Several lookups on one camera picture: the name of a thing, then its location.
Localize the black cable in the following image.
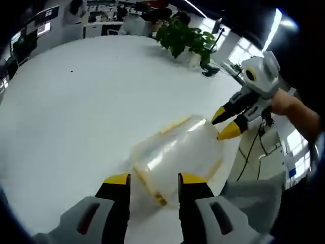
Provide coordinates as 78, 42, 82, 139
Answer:
236, 127, 270, 181

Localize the green potted plant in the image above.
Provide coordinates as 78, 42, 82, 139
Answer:
155, 17, 216, 69

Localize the clear plastic buckle box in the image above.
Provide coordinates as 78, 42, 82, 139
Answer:
129, 114, 225, 210

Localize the grey fabric chair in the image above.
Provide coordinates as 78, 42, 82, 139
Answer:
220, 172, 289, 224

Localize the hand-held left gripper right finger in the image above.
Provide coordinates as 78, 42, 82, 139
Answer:
177, 172, 275, 244

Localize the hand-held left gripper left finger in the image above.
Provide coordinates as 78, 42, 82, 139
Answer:
31, 172, 132, 244

